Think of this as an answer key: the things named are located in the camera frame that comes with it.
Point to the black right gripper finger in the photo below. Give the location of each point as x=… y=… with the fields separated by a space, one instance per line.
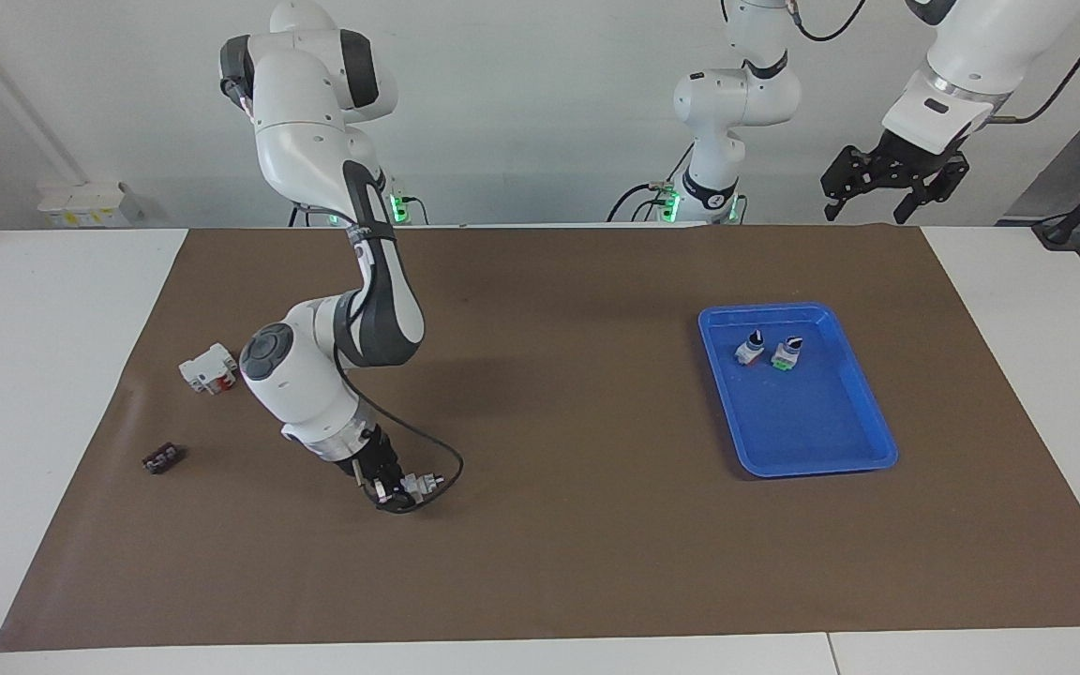
x=388 y=493
x=407 y=480

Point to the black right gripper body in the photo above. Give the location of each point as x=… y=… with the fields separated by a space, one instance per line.
x=378 y=457

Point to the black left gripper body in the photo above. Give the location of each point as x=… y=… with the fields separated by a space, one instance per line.
x=906 y=164

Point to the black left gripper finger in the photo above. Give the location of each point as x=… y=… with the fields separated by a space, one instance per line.
x=845 y=178
x=948 y=183

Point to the white green rotary switch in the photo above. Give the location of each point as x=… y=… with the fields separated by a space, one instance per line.
x=748 y=352
x=786 y=356
x=427 y=485

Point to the brown table mat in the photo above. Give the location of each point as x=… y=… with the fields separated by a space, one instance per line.
x=596 y=525

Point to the white red circuit breaker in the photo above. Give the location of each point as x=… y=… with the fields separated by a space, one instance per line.
x=202 y=370

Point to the small black terminal block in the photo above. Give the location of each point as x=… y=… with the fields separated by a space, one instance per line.
x=161 y=459

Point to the blue plastic tray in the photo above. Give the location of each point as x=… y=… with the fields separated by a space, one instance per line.
x=812 y=422

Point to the white box with yellow labels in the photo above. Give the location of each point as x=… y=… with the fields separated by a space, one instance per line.
x=85 y=202

